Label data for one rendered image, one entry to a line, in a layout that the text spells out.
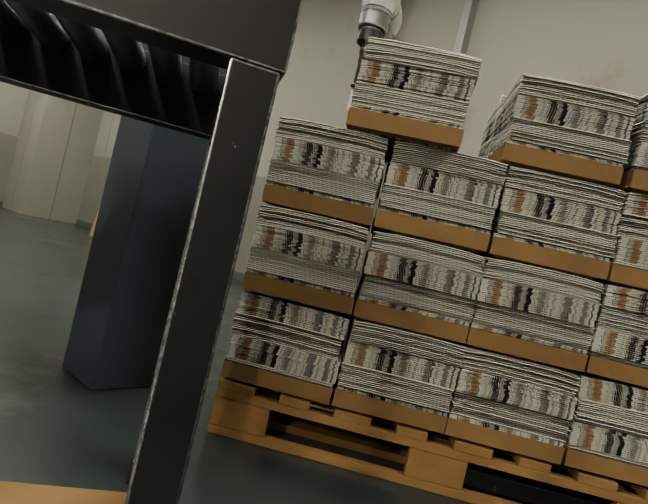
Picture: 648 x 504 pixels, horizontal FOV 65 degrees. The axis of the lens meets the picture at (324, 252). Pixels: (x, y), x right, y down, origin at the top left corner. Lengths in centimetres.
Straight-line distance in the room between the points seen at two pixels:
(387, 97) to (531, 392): 80
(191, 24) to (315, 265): 85
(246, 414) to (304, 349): 22
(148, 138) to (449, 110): 80
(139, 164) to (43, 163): 707
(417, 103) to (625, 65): 272
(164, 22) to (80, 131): 821
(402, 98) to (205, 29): 85
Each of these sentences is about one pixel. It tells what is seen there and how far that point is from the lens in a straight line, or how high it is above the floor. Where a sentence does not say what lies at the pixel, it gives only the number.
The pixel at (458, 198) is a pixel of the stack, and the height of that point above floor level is 72.
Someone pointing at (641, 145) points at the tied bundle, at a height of 94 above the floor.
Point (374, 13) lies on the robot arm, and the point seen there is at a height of 119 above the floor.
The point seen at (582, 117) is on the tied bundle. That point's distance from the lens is 142.
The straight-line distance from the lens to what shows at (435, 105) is 132.
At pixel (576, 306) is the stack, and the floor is 53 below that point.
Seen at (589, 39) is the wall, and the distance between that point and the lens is 407.
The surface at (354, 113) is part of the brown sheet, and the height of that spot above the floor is 87.
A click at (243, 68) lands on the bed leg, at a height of 67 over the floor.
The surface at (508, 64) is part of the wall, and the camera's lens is 419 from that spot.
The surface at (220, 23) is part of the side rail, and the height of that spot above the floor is 71.
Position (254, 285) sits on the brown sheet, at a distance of 129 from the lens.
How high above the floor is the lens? 52
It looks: level
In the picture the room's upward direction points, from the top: 13 degrees clockwise
